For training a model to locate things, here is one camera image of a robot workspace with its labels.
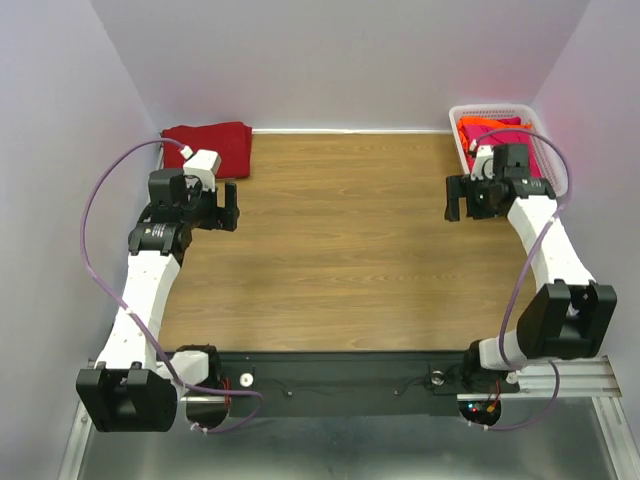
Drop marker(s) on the magenta t shirt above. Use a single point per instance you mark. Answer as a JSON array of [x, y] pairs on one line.
[[511, 137]]

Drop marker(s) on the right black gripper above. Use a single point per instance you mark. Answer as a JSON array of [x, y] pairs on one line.
[[463, 195]]

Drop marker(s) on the aluminium rail frame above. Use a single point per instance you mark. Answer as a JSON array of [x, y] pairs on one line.
[[565, 422]]

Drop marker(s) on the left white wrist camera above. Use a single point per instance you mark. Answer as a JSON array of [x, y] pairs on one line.
[[204, 164]]

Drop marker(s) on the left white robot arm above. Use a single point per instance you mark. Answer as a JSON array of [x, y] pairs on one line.
[[134, 386]]

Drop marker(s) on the orange t shirt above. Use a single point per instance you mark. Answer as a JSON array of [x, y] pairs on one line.
[[470, 128]]

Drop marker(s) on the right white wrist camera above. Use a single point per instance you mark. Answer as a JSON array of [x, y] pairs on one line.
[[483, 163]]

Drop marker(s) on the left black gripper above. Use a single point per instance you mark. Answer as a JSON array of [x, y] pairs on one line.
[[220, 211]]

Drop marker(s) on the white plastic basket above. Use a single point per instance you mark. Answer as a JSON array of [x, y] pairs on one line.
[[550, 164]]

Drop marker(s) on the folded dark red t shirt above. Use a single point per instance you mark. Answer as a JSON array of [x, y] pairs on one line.
[[231, 140]]

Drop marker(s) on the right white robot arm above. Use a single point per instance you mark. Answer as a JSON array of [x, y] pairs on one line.
[[569, 315]]

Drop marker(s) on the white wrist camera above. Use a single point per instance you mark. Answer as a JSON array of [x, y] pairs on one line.
[[204, 164], [483, 163]]

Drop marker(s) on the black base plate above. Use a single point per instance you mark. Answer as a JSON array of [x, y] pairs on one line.
[[369, 383]]

